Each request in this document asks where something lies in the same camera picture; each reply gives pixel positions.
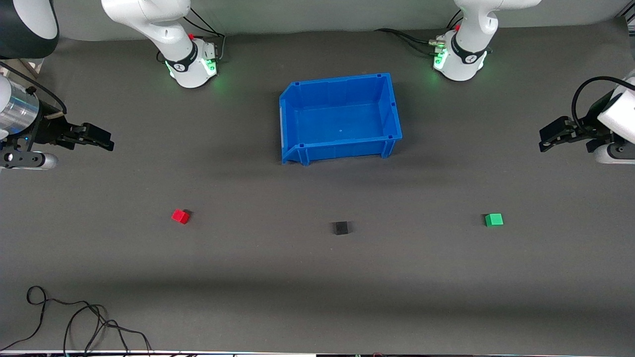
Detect beige cardboard box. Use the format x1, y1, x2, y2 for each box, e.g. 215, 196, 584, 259
0, 59, 46, 81

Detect blue plastic storage bin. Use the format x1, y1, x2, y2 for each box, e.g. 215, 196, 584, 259
279, 72, 403, 166

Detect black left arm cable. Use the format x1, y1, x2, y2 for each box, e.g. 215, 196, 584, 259
571, 75, 635, 130

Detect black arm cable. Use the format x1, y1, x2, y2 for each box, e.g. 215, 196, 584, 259
0, 61, 68, 116
571, 75, 635, 130

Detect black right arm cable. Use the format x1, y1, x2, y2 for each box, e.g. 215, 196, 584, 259
0, 61, 68, 116

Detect black right arm base cables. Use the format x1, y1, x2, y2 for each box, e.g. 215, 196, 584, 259
183, 7, 227, 63

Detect black arm base cables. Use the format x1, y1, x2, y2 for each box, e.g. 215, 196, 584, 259
183, 7, 227, 63
374, 9, 465, 56

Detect loose thin black cable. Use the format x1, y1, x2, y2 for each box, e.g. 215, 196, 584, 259
0, 286, 152, 357

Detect black left arm base cables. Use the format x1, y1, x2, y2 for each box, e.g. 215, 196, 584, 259
374, 9, 465, 56

